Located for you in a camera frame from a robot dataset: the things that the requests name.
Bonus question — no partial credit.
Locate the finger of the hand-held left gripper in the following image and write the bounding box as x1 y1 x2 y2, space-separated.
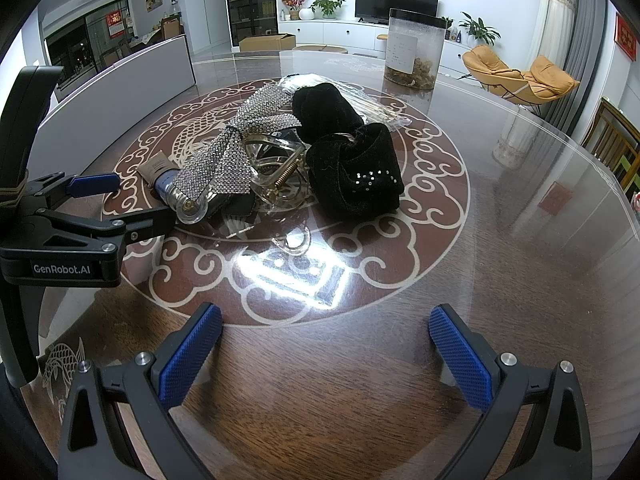
30 205 179 261
27 172 119 211

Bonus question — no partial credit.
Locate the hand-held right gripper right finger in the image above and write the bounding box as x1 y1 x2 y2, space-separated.
429 303 593 480

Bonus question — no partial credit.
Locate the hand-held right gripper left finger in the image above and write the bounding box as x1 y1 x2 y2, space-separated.
59 301 223 480

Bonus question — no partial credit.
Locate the beige and blue cream tube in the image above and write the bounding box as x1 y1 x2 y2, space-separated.
138 151 211 226

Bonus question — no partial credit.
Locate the grey sofa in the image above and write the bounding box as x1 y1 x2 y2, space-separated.
37 34 197 133

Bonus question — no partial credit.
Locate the small clear hair clip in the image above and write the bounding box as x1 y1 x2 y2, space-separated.
270 227 313 259

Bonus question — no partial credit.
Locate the clear hair claw clip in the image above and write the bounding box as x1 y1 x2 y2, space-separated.
242 127 308 211

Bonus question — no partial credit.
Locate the black velvet bow clip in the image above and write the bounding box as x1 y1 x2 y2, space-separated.
306 122 405 220

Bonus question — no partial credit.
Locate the black velvet scrunchie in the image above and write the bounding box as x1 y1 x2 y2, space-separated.
291 81 366 143

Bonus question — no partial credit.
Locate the large cardboard box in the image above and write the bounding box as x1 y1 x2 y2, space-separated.
238 33 297 53

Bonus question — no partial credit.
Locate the glass door cabinet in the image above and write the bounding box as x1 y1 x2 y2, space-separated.
223 0 279 50

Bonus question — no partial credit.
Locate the round wooden low table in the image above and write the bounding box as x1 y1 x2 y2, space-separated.
292 44 350 56

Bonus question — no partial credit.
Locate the wooden dining chair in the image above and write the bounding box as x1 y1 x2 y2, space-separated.
582 97 640 193

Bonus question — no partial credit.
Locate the white television cabinet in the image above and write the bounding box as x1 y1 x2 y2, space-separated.
278 19 481 78

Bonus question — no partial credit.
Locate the orange lounge chair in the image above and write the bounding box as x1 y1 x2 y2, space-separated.
462 45 581 107

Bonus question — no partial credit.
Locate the green potted plant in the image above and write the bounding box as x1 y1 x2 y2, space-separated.
310 0 346 20

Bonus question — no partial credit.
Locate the clear plastic jar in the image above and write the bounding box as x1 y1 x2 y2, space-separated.
384 8 448 91

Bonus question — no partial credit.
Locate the leafy potted plant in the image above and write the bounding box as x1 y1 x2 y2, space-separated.
459 11 501 46

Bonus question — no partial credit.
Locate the pale window curtain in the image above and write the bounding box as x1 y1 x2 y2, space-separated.
527 0 608 126

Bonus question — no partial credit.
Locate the black television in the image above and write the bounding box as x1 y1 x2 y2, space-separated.
355 0 440 25

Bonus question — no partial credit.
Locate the red wall hanging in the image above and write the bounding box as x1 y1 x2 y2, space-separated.
614 14 636 61

